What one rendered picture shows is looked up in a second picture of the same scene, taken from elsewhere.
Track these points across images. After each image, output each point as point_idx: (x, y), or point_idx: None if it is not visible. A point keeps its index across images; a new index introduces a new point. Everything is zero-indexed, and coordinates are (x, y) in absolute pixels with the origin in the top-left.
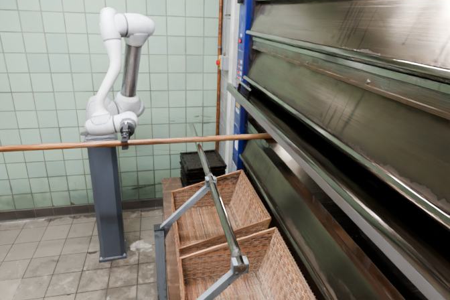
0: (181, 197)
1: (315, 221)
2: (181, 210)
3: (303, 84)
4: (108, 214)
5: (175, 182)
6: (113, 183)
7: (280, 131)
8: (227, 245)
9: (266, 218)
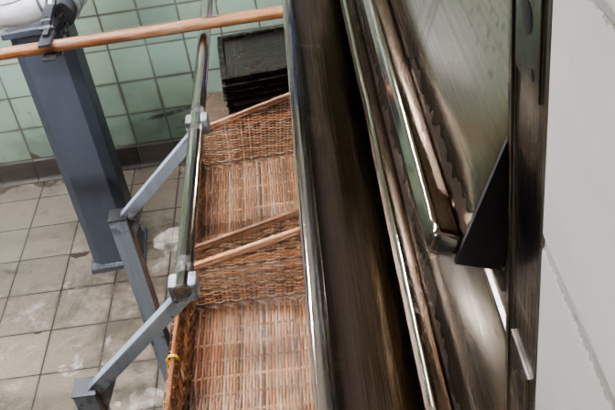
0: (228, 137)
1: None
2: (151, 182)
3: None
4: (88, 180)
5: (220, 103)
6: (83, 117)
7: (286, 24)
8: (271, 242)
9: None
